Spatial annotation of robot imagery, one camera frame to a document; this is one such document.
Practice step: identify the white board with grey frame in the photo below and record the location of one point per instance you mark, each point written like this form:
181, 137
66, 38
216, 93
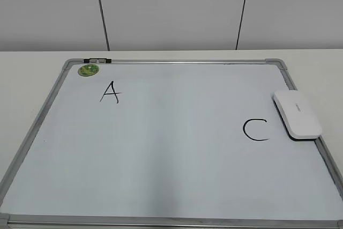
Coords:
169, 144

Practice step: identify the black and silver board clip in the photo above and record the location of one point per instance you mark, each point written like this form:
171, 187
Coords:
97, 60

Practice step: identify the green round magnet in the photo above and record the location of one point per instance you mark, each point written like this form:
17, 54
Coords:
88, 70

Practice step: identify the white rectangular board eraser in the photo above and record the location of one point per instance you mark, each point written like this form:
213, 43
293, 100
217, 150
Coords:
299, 118

